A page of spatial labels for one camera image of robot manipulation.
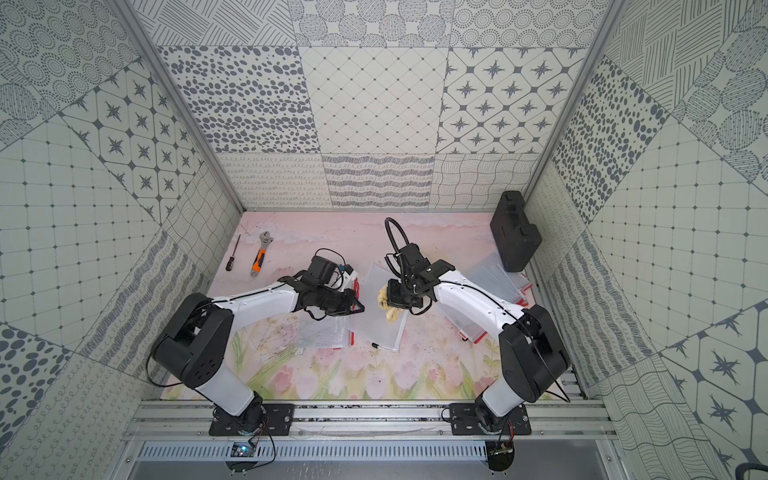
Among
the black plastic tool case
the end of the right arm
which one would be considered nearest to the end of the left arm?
the end of the right arm

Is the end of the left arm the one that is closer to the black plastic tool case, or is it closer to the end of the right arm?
the end of the right arm

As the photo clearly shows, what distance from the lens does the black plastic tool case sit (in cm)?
92
